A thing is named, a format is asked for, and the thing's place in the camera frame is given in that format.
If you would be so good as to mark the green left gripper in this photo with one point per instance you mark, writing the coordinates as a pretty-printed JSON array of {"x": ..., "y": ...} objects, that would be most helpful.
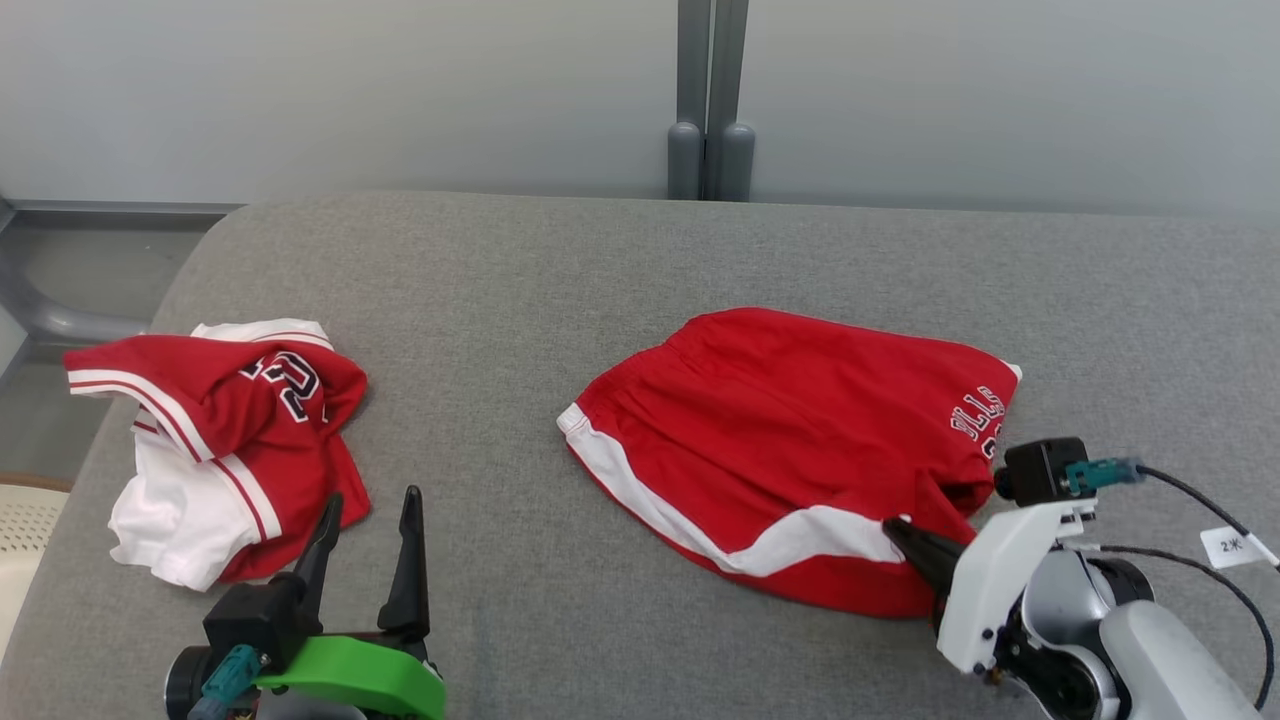
[{"x": 360, "y": 670}]

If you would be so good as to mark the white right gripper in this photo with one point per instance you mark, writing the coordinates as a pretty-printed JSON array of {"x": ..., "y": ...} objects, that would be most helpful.
[{"x": 995, "y": 585}]

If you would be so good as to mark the red white basketball jersey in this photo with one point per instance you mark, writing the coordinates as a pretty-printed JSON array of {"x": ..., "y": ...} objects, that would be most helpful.
[{"x": 290, "y": 470}]

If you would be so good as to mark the red white basketball shorts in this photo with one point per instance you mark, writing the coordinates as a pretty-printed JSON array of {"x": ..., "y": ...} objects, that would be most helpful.
[{"x": 780, "y": 430}]

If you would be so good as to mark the beige laundry basket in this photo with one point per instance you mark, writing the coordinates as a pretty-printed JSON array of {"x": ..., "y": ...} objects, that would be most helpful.
[{"x": 25, "y": 540}]

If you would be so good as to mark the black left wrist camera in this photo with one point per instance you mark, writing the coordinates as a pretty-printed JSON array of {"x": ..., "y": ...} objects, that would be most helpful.
[{"x": 255, "y": 615}]

